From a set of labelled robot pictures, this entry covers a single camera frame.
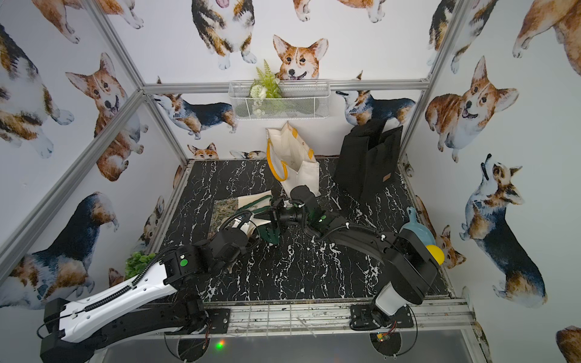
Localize cream tote bag green handles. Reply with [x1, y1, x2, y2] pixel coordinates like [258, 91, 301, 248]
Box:
[207, 191, 281, 245]

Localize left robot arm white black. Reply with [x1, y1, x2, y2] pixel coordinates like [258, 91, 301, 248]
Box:
[40, 228, 260, 362]

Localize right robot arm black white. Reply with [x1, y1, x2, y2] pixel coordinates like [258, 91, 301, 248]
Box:
[267, 185, 445, 317]

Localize black canvas tote bag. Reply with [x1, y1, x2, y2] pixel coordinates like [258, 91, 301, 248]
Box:
[333, 119, 403, 203]

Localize potted green plant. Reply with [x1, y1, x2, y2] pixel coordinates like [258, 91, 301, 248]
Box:
[125, 252, 156, 280]

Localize artificial fern and white flower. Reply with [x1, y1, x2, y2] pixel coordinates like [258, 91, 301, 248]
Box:
[249, 60, 284, 117]

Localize light blue dustpan scoop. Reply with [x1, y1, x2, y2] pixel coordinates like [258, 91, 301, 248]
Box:
[399, 207, 436, 247]

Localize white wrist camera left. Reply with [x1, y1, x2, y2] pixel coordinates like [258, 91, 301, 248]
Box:
[238, 221, 256, 237]

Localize cream tote bag yellow handles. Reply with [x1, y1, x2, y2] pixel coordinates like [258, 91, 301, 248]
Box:
[266, 122, 321, 197]

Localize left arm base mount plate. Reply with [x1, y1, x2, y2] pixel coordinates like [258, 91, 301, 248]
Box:
[181, 309, 231, 335]

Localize white wire wall basket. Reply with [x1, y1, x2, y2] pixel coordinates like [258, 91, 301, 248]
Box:
[228, 80, 331, 120]

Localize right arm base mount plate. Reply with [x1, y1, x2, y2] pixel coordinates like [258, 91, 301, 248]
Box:
[349, 304, 415, 331]

